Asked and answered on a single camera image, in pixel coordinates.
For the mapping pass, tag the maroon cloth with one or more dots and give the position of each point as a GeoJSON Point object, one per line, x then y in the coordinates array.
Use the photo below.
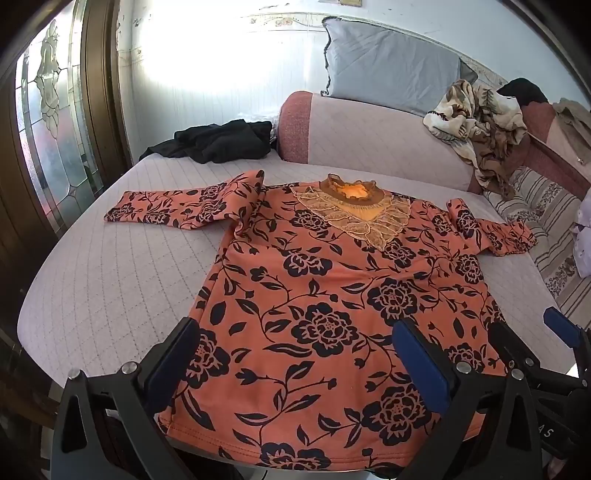
{"type": "Point", "coordinates": [549, 147]}

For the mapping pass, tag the grey pillow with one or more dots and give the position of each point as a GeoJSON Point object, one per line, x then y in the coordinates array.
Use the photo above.
{"type": "Point", "coordinates": [392, 64]}

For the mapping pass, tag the wooden door with patterned glass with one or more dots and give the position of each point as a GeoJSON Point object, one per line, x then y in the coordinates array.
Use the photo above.
{"type": "Point", "coordinates": [51, 138]}

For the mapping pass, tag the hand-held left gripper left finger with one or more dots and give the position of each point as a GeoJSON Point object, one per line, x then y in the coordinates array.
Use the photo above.
{"type": "Point", "coordinates": [171, 369]}

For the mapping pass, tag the beige brown floral blanket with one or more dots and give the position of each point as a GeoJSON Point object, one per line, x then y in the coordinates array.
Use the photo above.
{"type": "Point", "coordinates": [480, 120]}

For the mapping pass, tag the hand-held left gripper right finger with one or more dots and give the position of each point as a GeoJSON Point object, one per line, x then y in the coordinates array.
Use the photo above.
{"type": "Point", "coordinates": [420, 364]}

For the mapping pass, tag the white purple cloth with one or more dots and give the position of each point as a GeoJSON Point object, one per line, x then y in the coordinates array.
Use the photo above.
{"type": "Point", "coordinates": [582, 230]}

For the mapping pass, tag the pink quilted bolster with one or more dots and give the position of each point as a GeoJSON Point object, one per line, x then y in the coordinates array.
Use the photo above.
{"type": "Point", "coordinates": [369, 138]}

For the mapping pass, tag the khaki garment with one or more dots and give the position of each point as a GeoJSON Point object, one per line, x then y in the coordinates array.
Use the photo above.
{"type": "Point", "coordinates": [575, 129]}

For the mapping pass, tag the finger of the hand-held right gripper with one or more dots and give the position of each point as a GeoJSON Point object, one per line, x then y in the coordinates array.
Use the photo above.
{"type": "Point", "coordinates": [559, 322]}
{"type": "Point", "coordinates": [510, 348]}

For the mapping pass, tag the orange black floral shirt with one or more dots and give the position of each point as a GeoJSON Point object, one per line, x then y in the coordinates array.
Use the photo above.
{"type": "Point", "coordinates": [323, 286]}

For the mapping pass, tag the dark cloth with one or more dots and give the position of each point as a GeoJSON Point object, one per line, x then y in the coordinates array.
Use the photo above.
{"type": "Point", "coordinates": [524, 90]}

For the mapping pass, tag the black cloth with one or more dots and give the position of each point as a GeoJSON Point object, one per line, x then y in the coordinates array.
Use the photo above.
{"type": "Point", "coordinates": [217, 141]}

